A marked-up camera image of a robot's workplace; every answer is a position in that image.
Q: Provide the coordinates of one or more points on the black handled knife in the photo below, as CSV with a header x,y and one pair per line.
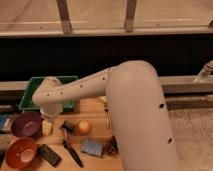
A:
x,y
71,151

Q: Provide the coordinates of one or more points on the orange bowl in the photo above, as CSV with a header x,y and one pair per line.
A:
x,y
21,153

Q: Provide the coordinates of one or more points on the purple bowl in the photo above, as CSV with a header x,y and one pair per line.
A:
x,y
26,124

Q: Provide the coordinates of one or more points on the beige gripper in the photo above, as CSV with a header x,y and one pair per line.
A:
x,y
47,128

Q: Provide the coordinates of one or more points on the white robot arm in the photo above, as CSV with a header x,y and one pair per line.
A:
x,y
136,103

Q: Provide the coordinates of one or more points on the dark grape bunch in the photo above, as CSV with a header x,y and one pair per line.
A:
x,y
111,147

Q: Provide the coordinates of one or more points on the green plastic tray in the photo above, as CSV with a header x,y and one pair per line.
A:
x,y
27,104

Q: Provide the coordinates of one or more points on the blue sponge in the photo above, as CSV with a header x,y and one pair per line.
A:
x,y
92,148

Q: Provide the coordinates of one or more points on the orange round fruit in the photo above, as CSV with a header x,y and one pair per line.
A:
x,y
83,127

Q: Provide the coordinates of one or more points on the black rectangular remote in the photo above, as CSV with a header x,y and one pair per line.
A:
x,y
49,155

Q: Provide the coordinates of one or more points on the blue box at edge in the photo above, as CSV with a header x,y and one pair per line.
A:
x,y
5,123

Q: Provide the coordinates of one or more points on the small black red object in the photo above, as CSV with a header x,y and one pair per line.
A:
x,y
67,126

